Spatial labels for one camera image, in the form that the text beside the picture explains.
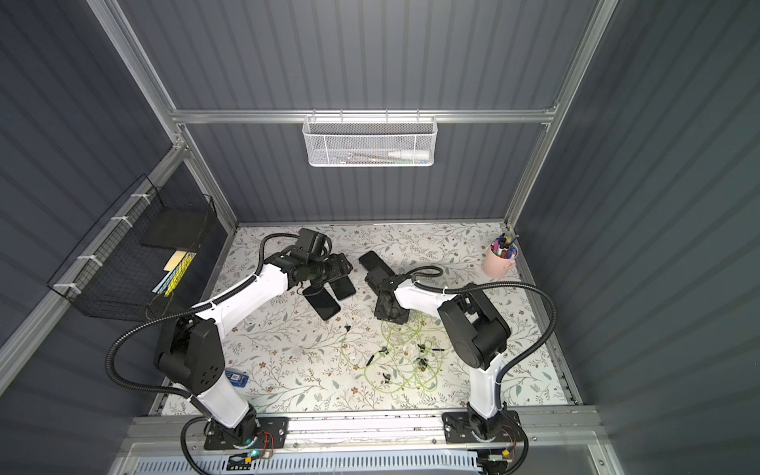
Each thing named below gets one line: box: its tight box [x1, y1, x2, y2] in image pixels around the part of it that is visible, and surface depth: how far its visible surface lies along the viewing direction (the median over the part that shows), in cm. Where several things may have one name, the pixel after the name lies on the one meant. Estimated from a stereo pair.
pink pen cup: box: [481, 238, 520, 280], surface depth 98 cm
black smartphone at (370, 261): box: [358, 250, 395, 279], surface depth 111 cm
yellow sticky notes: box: [163, 250, 188, 272], surface depth 78 cm
